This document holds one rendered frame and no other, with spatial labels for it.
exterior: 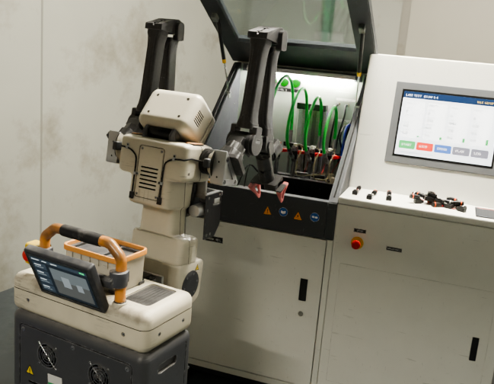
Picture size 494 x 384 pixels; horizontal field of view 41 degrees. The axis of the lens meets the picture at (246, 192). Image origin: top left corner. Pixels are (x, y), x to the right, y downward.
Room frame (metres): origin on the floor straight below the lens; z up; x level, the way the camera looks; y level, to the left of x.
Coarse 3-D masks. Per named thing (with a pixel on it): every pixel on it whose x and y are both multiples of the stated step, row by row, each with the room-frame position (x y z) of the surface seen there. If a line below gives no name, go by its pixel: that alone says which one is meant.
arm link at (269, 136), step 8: (280, 32) 2.31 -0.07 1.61; (280, 40) 2.30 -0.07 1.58; (272, 48) 2.31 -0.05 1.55; (280, 48) 2.30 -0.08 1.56; (272, 56) 2.31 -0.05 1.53; (272, 64) 2.32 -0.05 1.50; (272, 72) 2.33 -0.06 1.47; (264, 80) 2.32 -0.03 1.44; (272, 80) 2.33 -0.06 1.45; (264, 88) 2.32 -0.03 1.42; (272, 88) 2.34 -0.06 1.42; (264, 96) 2.32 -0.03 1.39; (272, 96) 2.34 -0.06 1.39; (264, 104) 2.32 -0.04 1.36; (272, 104) 2.35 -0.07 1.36; (264, 112) 2.32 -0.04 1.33; (264, 120) 2.31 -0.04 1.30; (264, 128) 2.31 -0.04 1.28; (272, 128) 2.34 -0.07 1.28; (264, 136) 2.31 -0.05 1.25; (272, 136) 2.35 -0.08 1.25; (264, 144) 2.31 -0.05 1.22; (264, 152) 2.33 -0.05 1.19
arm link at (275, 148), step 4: (276, 140) 2.41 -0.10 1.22; (268, 144) 2.31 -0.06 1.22; (272, 144) 2.34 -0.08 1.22; (276, 144) 2.41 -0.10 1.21; (280, 144) 2.43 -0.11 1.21; (268, 148) 2.31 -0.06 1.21; (272, 148) 2.34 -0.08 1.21; (276, 148) 2.41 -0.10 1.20; (280, 148) 2.42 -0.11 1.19; (260, 152) 2.35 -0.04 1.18; (268, 152) 2.32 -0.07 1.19; (272, 152) 2.34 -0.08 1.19; (276, 152) 2.40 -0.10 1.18; (280, 152) 2.43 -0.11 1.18; (268, 156) 2.33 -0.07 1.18; (276, 156) 2.40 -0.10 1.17; (272, 160) 2.41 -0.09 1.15
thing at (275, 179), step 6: (258, 174) 2.44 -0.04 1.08; (264, 174) 2.37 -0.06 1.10; (270, 174) 2.37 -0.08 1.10; (276, 174) 2.42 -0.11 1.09; (252, 180) 2.41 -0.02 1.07; (258, 180) 2.40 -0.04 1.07; (264, 180) 2.38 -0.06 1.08; (270, 180) 2.38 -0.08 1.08; (276, 180) 2.39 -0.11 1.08; (270, 186) 2.37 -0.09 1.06; (276, 186) 2.37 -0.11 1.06
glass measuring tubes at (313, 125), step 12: (300, 108) 3.20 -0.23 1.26; (324, 108) 3.16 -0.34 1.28; (300, 120) 3.21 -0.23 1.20; (312, 120) 3.19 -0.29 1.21; (324, 120) 3.19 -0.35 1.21; (300, 132) 3.21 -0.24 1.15; (312, 132) 3.18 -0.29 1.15; (312, 144) 3.18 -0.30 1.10; (300, 156) 3.22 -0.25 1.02; (312, 168) 3.20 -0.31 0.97
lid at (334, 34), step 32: (224, 0) 2.95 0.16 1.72; (256, 0) 2.89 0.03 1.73; (288, 0) 2.83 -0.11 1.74; (320, 0) 2.77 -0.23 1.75; (352, 0) 2.68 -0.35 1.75; (224, 32) 3.16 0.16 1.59; (288, 32) 3.05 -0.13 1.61; (320, 32) 2.98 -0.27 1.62; (352, 32) 2.92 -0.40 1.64; (288, 64) 3.28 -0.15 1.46; (320, 64) 3.20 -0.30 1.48; (352, 64) 3.13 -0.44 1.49
